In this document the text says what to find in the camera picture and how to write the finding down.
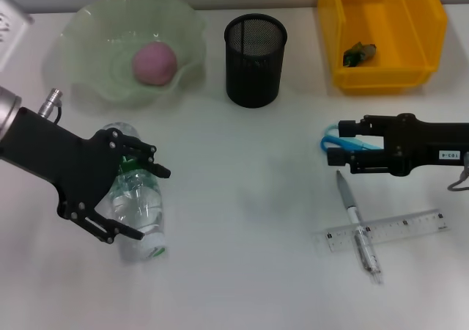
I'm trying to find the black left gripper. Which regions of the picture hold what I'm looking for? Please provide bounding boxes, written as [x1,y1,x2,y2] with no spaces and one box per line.
[0,106,172,245]

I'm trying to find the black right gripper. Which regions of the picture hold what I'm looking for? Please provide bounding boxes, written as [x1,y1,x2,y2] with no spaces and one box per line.
[326,112,469,177]

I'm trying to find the blue teal scissors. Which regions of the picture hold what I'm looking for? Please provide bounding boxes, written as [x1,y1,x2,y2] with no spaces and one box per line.
[320,123,384,157]

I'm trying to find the clear green-label water bottle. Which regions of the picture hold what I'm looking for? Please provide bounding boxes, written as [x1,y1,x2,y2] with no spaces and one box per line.
[100,122,170,263]

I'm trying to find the grey white pen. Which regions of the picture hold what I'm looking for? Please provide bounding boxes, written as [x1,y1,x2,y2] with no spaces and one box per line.
[336,169,385,285]

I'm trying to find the green plastic wrapper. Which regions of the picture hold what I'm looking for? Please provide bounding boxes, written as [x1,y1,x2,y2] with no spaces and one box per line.
[342,41,379,68]

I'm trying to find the transparent plastic ruler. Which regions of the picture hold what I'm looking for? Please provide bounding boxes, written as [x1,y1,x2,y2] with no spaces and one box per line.
[314,208,452,257]

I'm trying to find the pink peach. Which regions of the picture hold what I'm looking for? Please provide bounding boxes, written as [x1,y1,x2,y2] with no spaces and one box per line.
[131,42,179,87]

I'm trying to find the black mesh pen holder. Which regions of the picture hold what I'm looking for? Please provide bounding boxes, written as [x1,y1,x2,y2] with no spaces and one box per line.
[224,13,289,109]

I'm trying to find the green glass fruit bowl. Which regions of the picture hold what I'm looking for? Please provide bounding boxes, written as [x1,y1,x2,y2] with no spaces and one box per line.
[45,0,208,109]

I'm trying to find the yellow plastic bin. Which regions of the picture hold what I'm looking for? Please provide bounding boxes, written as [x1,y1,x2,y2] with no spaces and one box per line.
[317,0,448,96]

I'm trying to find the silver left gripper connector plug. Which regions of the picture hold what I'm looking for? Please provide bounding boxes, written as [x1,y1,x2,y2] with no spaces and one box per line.
[39,87,64,124]

